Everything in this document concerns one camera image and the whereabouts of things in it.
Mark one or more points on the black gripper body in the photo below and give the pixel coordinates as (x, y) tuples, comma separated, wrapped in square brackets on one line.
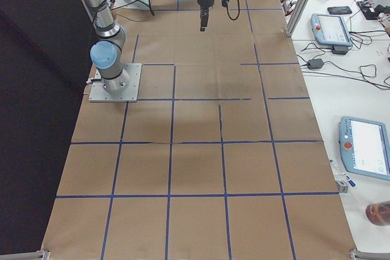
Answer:
[(203, 0)]

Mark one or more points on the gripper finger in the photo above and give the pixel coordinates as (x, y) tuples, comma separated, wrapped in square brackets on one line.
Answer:
[(203, 28)]

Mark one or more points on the black power adapter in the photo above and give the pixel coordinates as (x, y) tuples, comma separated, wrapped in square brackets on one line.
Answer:
[(315, 63)]

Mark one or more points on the upper teach pendant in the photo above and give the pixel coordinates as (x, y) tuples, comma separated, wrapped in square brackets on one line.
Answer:
[(330, 30)]

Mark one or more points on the teach pendant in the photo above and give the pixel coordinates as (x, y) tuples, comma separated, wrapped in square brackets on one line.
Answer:
[(364, 147), (330, 30)]

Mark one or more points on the brown paper table cover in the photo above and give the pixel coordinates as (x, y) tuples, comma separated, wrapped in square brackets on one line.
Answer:
[(221, 157)]

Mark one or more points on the black smartphone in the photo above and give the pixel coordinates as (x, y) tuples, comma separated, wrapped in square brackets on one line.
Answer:
[(339, 10)]

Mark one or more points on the lower teach pendant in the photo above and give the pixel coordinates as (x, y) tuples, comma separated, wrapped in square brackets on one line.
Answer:
[(364, 147)]

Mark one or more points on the brown tape roll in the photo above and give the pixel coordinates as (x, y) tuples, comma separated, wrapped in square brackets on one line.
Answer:
[(378, 213)]

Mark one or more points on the aluminium frame post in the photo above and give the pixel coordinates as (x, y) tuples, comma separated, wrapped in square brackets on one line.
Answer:
[(301, 1)]

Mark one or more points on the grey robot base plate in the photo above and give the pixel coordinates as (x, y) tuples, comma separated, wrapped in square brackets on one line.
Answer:
[(124, 88)]

